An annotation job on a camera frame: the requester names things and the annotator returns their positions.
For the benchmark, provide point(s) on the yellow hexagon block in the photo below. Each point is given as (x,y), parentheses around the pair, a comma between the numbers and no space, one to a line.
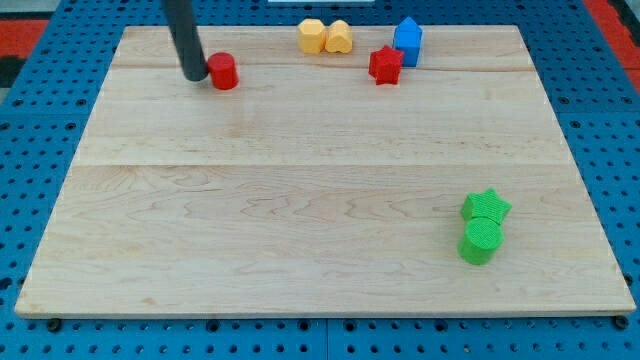
(311,35)

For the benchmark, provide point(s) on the light wooden board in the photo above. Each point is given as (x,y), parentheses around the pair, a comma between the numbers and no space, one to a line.
(310,191)

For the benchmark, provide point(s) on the red star block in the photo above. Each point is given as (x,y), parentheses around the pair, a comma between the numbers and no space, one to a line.
(385,65)

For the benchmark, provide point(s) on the yellow heart block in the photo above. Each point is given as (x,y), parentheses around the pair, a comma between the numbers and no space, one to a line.
(339,38)

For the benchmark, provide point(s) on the red cylinder block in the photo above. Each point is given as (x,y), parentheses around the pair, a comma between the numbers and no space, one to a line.
(222,68)

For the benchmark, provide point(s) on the green star block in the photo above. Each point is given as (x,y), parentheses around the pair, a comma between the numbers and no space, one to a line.
(487,204)

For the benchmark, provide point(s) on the blue pentagon house block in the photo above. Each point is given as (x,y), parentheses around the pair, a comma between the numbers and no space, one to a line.
(408,39)

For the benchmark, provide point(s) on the green cylinder block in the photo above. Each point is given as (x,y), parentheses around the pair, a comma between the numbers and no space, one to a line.
(480,240)

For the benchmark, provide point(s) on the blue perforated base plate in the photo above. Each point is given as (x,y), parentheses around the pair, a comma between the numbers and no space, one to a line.
(49,103)

